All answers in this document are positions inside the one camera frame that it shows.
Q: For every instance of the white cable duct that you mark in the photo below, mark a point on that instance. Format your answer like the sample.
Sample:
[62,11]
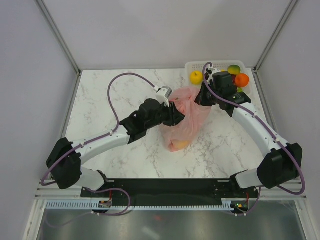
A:
[98,205]

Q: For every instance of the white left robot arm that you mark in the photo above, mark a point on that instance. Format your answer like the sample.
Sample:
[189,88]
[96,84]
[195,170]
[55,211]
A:
[65,162]

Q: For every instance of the red fake apple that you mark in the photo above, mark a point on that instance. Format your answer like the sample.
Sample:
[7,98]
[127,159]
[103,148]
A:
[233,78]

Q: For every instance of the pink plastic bag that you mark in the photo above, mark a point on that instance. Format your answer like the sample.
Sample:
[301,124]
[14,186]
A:
[195,117]

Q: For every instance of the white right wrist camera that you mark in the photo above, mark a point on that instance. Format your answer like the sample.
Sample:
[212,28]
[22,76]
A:
[209,72]

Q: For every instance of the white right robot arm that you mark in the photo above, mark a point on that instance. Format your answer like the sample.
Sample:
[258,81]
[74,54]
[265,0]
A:
[281,160]

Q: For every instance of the white plastic basket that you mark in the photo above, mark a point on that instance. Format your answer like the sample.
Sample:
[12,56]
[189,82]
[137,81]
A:
[220,64]

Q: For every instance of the right aluminium frame post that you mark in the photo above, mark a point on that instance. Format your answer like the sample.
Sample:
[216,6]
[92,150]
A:
[276,33]

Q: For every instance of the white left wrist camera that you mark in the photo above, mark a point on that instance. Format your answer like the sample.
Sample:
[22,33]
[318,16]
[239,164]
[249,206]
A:
[163,94]

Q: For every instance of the left aluminium frame post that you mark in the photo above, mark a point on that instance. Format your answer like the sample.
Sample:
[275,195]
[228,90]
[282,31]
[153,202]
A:
[57,34]

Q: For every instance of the yellow fake apple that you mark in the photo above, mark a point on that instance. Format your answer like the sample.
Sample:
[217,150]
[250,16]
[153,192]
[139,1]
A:
[196,78]

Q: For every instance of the orange fake orange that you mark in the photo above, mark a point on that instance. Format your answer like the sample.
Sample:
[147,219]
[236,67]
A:
[241,80]

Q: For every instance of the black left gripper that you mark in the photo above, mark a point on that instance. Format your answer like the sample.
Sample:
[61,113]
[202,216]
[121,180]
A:
[174,115]

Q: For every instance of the aluminium frame post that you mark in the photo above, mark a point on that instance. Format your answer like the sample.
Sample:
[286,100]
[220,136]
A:
[276,33]
[57,34]

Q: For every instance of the yellow fake fruit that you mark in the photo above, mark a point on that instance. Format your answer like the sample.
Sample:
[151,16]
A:
[178,145]

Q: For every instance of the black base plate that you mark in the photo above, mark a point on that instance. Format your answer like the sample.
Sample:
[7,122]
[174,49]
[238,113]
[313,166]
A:
[175,191]

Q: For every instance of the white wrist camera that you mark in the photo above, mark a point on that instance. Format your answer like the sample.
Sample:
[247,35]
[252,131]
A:
[209,72]
[163,94]

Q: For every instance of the yellow green fake mango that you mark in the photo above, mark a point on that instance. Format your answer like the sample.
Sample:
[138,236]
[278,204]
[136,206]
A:
[234,69]

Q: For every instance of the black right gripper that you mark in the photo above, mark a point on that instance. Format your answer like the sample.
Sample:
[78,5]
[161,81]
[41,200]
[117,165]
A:
[200,99]

